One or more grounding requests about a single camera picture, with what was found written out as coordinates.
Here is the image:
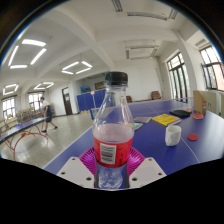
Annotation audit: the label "large red table tennis paddle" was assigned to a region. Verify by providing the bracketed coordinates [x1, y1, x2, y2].
[192, 112, 205, 121]

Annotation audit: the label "clear red-labelled plastic bottle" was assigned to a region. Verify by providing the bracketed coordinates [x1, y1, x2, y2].
[92, 71, 136, 190]

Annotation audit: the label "blue red-legged table tennis table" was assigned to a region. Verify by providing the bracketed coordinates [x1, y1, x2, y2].
[0, 116, 49, 161]

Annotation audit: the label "white ceramic mug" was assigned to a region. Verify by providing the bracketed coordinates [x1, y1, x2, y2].
[164, 124, 183, 147]

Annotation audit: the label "blue partition boards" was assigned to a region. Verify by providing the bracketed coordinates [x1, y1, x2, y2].
[76, 88, 107, 113]

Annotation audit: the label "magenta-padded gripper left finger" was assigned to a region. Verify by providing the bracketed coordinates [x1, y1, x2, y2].
[56, 147, 99, 189]

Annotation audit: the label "grey patterned book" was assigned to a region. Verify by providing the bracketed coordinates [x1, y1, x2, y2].
[133, 116, 153, 124]

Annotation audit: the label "dark wooden door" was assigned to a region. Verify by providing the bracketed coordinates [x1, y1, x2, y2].
[61, 87, 73, 116]

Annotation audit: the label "dark-framed tall window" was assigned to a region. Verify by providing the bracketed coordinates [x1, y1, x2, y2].
[166, 52, 191, 101]

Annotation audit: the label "white ceiling light strips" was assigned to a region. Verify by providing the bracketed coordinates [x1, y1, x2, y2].
[2, 38, 94, 96]

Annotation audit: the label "dark-framed wide window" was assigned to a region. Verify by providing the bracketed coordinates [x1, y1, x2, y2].
[199, 44, 224, 92]

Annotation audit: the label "white two-door cabinet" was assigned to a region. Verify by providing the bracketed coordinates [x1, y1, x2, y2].
[206, 90, 224, 118]

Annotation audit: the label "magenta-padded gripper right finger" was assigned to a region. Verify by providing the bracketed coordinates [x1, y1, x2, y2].
[126, 147, 168, 189]

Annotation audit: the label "yellow book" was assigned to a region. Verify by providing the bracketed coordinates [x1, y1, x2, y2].
[151, 113, 182, 127]

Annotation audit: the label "ceiling air conditioner unit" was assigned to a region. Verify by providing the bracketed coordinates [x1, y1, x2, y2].
[124, 39, 160, 61]

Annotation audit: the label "black table tennis paddle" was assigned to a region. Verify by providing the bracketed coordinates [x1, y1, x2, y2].
[169, 109, 192, 118]

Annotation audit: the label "person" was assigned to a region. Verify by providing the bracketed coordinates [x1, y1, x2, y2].
[39, 96, 59, 133]

